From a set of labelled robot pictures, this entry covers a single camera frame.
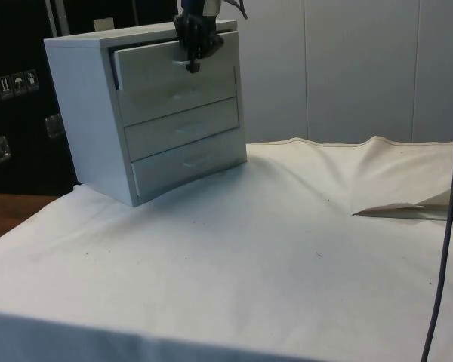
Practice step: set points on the white chest of drawers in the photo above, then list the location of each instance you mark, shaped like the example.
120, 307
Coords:
83, 113

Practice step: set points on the black cabinet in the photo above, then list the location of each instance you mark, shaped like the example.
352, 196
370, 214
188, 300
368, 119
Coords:
19, 143

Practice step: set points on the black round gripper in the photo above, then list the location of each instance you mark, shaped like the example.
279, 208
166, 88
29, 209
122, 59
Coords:
191, 7

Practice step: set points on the pale locker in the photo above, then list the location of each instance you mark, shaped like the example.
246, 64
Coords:
358, 68
438, 68
272, 75

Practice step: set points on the white drawer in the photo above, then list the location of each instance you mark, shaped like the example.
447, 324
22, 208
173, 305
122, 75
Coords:
155, 71

